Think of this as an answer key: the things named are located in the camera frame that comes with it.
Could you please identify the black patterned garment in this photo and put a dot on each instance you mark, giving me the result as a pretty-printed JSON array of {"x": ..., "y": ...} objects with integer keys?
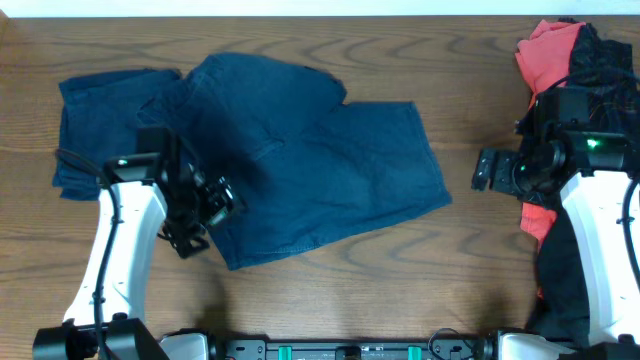
[{"x": 605, "y": 68}]

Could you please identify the dark blue denim shorts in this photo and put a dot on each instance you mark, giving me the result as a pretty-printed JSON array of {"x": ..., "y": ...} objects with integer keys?
[{"x": 311, "y": 167}]

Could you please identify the folded dark blue shorts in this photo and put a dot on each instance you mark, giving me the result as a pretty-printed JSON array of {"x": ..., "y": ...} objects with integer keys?
[{"x": 99, "y": 114}]

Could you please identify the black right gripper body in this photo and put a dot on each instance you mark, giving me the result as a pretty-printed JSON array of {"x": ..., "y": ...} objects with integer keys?
[{"x": 508, "y": 172}]

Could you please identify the red orange garment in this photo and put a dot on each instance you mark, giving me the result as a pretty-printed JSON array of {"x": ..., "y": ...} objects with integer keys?
[{"x": 542, "y": 59}]

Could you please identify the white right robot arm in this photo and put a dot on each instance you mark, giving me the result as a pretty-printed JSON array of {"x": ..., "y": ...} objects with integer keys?
[{"x": 580, "y": 151}]

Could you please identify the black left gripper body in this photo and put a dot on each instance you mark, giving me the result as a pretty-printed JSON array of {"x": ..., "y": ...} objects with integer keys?
[{"x": 207, "y": 205}]

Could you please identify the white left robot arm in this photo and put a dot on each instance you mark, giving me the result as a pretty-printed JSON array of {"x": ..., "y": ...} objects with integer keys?
[{"x": 149, "y": 195}]

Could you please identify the black garment with white logo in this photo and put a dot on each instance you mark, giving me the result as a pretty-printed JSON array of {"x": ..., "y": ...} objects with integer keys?
[{"x": 562, "y": 312}]

